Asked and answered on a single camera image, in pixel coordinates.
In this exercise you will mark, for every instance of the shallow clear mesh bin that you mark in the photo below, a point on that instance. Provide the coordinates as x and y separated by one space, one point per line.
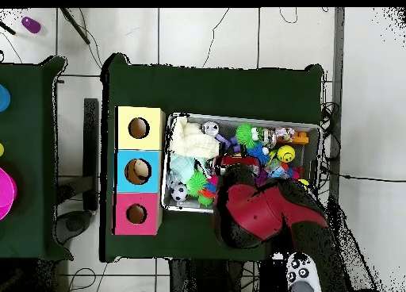
312 139

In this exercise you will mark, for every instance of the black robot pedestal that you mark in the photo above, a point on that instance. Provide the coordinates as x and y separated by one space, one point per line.
203 276

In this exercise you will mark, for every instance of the black rod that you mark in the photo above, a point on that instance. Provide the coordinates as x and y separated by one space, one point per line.
74 25

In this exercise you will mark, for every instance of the silver crushed can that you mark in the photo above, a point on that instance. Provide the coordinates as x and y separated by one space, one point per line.
210 128

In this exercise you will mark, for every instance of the black upright panel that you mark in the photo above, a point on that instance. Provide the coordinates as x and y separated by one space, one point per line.
91 146

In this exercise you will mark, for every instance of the blue plastic cup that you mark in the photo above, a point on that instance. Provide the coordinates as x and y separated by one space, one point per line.
3 98

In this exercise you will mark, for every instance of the yellow smiley face ball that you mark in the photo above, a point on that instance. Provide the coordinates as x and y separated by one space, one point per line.
285 154

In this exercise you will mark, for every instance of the dark green side table cloth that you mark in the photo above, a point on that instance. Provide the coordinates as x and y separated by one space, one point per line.
28 114

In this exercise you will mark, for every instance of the small black white soccer ball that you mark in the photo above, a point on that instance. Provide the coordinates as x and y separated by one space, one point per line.
179 192

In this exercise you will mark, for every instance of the blue fuzzy toy with eyes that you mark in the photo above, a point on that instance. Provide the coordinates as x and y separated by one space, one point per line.
258 154

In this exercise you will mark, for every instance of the purple bottle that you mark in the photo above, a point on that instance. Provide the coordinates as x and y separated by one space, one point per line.
31 24

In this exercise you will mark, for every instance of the cream waffle cloth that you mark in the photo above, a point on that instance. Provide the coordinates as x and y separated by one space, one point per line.
193 141

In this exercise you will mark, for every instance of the small yellow ball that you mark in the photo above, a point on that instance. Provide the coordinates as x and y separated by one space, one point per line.
1 149

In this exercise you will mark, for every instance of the magenta plastic bowl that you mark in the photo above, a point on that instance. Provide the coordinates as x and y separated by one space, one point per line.
6 193

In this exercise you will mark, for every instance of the plain yellow ball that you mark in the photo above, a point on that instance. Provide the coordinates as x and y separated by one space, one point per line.
304 182

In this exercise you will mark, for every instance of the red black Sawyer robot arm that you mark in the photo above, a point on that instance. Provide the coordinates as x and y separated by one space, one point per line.
253 215

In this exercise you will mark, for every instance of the wooden box with three holes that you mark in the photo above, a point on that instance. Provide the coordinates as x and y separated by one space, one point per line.
139 142

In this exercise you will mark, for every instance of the green fuzzy toy with eyes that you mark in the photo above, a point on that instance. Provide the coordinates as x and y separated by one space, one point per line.
245 135

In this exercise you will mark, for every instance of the light teal cloth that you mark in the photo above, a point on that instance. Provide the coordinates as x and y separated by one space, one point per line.
182 165

